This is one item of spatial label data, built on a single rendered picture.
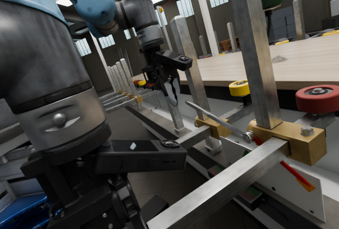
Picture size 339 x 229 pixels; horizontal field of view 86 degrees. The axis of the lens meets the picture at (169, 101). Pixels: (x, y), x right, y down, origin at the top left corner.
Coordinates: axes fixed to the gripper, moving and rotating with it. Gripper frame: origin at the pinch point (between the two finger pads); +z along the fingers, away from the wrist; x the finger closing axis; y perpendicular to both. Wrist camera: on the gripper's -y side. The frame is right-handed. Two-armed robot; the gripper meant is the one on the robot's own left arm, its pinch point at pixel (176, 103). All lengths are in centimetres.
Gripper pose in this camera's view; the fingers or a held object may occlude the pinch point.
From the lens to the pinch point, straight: 58.9
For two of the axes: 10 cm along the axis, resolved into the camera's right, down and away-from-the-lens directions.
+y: -6.9, 0.3, 7.2
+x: -6.5, 4.0, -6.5
